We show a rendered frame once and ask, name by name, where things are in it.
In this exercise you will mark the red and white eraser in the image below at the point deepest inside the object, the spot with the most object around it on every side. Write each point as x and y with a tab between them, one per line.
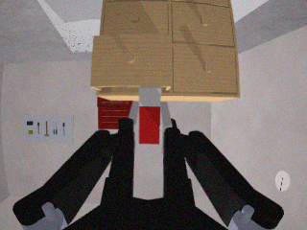
149	113

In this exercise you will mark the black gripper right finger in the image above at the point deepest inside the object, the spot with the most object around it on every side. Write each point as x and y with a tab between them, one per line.
239	206

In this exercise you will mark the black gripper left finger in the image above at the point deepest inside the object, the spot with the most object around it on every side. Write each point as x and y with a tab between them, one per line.
54	205

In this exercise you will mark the small tan wooden chest of drawers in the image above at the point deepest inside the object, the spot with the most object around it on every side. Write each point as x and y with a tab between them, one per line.
169	95

